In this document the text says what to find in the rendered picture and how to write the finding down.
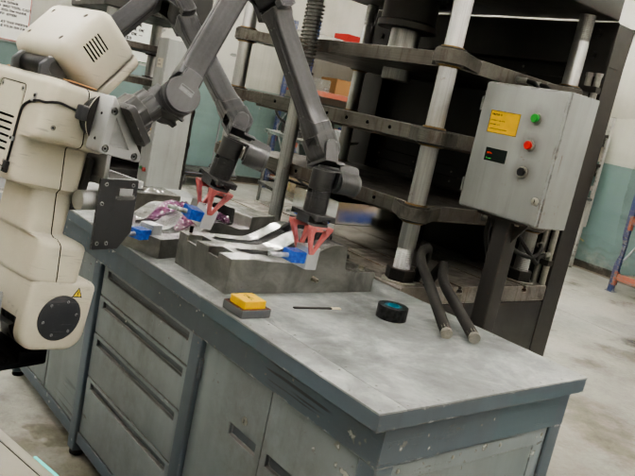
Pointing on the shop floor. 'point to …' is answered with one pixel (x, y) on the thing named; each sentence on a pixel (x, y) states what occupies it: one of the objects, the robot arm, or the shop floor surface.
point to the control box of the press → (522, 174)
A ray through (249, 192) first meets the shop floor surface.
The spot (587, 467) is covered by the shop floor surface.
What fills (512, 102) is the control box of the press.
